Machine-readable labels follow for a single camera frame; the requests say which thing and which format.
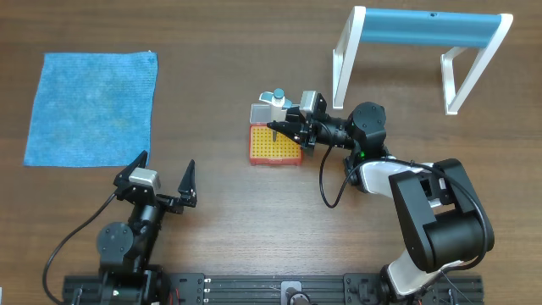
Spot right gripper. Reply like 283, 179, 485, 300
266, 93, 328, 157

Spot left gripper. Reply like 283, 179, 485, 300
113, 150, 198, 214

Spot white pipette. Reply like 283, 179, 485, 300
258, 87, 294, 143

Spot red and yellow tip box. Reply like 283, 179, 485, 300
247, 103, 304, 167

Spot blue cloth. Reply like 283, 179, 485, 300
23, 51, 159, 169

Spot white and blue stand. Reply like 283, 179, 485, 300
331, 5, 515, 116

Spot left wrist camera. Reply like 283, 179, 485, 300
128, 167, 162, 191

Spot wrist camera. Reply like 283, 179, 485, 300
299, 90, 318, 114
128, 167, 162, 191

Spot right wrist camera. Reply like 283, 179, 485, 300
299, 90, 318, 114

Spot mounting rail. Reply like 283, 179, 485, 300
62, 273, 484, 305

